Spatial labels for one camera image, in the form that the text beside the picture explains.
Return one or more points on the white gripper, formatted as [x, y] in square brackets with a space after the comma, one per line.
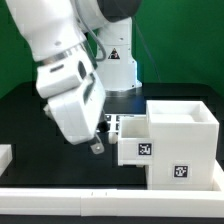
[77, 112]

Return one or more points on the small white drawer with knob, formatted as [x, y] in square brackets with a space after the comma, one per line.
[135, 147]

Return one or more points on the large white drawer box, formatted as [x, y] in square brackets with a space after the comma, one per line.
[185, 137]

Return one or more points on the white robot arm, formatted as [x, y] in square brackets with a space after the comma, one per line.
[83, 48]

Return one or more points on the paper sheet with fiducial markers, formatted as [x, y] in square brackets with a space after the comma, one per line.
[114, 120]

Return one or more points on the white front fence bar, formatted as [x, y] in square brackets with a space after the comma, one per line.
[112, 202]

